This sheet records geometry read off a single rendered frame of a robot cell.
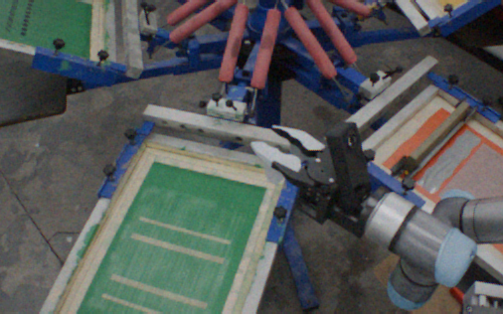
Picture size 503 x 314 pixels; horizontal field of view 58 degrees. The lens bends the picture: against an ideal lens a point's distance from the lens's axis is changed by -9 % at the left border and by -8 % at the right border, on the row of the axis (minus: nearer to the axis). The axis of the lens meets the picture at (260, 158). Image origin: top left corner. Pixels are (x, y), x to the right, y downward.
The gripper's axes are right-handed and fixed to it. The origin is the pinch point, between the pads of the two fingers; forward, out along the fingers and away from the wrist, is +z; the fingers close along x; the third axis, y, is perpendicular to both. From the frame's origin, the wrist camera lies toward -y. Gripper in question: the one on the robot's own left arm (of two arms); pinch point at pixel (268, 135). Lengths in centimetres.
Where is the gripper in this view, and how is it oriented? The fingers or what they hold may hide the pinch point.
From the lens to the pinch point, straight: 76.0
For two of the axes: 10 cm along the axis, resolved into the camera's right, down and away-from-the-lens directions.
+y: -0.8, 7.1, 7.0
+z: -7.8, -4.8, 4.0
